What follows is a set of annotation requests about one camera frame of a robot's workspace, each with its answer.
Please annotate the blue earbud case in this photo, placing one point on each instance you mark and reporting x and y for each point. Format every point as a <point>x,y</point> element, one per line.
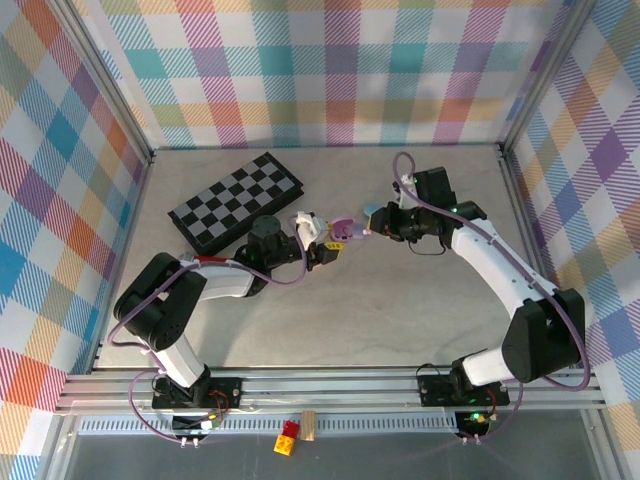
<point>371,207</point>

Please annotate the orchid purple earbud case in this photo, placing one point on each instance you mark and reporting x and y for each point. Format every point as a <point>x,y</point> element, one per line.
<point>342,227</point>

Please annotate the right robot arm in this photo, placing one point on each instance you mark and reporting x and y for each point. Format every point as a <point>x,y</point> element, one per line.
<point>490,260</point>

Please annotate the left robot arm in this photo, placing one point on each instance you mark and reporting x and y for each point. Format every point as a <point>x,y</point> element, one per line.
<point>225,280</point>

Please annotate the red marker grey cap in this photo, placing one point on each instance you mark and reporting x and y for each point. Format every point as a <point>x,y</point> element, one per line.
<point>210,259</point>

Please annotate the black grey folding chessboard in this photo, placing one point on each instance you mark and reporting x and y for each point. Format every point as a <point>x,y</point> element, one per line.
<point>235,195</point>

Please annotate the small wooden block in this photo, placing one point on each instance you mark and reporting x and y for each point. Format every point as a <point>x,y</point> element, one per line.
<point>309,426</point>

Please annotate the red toy brick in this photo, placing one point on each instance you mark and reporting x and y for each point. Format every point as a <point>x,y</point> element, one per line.
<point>290,430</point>

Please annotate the small circuit board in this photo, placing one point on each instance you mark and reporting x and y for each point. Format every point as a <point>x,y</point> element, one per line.
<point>207,424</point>
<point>477,419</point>

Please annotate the yellow toy brick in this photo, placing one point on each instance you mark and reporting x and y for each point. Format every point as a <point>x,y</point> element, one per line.
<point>284,445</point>

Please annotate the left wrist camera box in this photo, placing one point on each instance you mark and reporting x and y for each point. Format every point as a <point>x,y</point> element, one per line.
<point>307,227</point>

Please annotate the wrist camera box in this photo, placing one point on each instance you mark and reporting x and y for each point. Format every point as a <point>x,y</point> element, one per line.
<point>406,192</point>
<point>307,227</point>

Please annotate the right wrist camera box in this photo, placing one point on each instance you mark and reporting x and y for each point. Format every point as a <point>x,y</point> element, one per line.
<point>406,192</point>

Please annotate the aluminium side rail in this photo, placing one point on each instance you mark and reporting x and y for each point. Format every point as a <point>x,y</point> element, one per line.
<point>517,200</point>
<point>136,200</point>

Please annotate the aluminium frame rail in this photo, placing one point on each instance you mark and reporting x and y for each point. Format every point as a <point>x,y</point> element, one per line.
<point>325,390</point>

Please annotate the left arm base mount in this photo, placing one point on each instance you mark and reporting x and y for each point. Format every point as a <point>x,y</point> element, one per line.
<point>225,392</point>

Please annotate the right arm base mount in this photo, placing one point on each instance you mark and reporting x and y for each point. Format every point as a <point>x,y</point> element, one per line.
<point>435,392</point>

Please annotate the aluminium corner post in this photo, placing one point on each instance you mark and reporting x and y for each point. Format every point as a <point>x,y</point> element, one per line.
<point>545,75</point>
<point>104,75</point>

